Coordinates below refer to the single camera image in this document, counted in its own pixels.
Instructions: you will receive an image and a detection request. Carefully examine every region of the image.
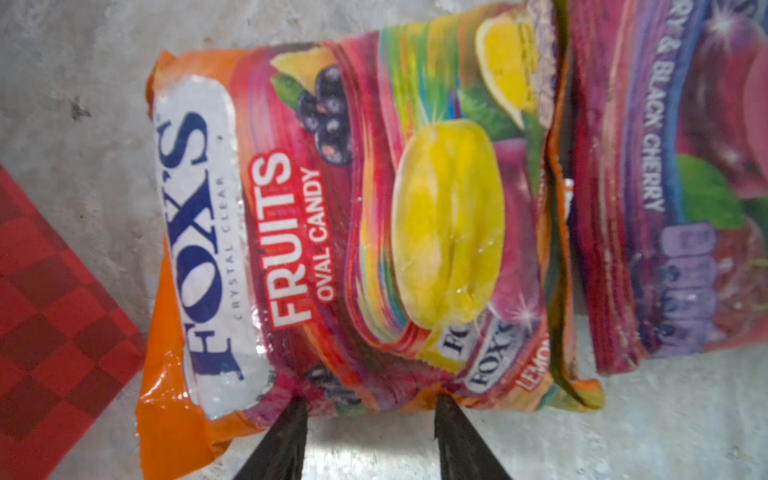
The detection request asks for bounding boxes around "purple raspberry candy packet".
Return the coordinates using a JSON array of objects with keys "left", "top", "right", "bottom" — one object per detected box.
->
[{"left": 567, "top": 1, "right": 767, "bottom": 375}]

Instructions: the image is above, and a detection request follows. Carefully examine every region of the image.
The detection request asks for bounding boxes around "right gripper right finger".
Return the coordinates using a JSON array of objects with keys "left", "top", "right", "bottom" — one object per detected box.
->
[{"left": 434, "top": 394, "right": 512, "bottom": 480}]

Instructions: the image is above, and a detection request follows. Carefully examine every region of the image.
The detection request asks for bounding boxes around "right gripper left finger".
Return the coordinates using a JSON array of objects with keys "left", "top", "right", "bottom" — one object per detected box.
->
[{"left": 234, "top": 397, "right": 308, "bottom": 480}]

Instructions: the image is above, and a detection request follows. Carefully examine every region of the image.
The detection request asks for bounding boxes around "red paper gift bag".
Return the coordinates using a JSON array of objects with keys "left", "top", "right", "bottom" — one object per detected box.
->
[{"left": 1, "top": 172, "right": 145, "bottom": 479}]

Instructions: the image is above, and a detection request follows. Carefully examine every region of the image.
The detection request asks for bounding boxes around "orange fruits candy packet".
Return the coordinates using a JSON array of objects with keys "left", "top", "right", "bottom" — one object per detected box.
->
[{"left": 136, "top": 1, "right": 605, "bottom": 479}]

